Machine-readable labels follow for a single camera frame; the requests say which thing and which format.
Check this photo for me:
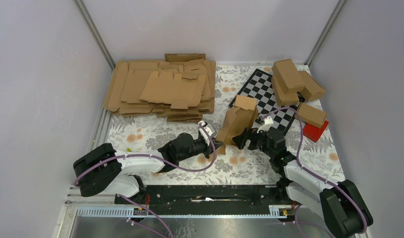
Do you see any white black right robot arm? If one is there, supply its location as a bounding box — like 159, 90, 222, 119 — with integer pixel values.
232, 127, 374, 238

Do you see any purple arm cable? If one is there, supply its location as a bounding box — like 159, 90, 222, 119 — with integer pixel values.
259, 107, 369, 238
73, 122, 218, 238

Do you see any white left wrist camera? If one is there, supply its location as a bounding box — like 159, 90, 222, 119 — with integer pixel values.
197, 120, 218, 140

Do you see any aluminium frame rail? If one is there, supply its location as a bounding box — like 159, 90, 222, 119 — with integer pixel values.
66, 183, 361, 220

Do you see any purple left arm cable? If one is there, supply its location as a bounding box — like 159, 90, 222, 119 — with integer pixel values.
73, 122, 218, 238

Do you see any cardboard box on red block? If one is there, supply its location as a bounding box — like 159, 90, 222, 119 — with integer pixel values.
297, 103, 327, 128

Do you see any red flat block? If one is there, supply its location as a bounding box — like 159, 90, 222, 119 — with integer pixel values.
303, 120, 329, 142

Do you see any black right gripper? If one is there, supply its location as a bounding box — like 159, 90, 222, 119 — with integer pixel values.
232, 126, 274, 158

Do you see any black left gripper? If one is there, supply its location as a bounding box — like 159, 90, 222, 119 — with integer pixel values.
178, 137, 223, 162

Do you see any black white chessboard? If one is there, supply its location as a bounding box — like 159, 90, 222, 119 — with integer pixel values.
237, 69, 295, 135

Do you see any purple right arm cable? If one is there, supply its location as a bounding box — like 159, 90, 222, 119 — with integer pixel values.
259, 107, 369, 238

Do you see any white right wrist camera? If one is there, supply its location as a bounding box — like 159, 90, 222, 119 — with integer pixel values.
255, 116, 274, 131

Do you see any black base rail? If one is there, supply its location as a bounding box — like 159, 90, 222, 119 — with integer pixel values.
115, 184, 299, 217

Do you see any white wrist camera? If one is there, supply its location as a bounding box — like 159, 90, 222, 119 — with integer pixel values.
255, 116, 274, 131
197, 120, 218, 140

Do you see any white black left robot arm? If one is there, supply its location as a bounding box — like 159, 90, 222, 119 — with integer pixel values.
73, 133, 222, 204

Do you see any floral patterned tablecloth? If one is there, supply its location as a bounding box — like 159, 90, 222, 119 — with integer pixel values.
104, 65, 345, 185

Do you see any cardboard box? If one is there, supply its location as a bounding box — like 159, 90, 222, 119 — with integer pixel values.
297, 103, 327, 128
299, 70, 326, 101
271, 75, 299, 107
272, 59, 305, 94
216, 95, 258, 155

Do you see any stack of flat cardboard sheets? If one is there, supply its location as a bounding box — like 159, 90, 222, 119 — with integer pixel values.
103, 54, 216, 122

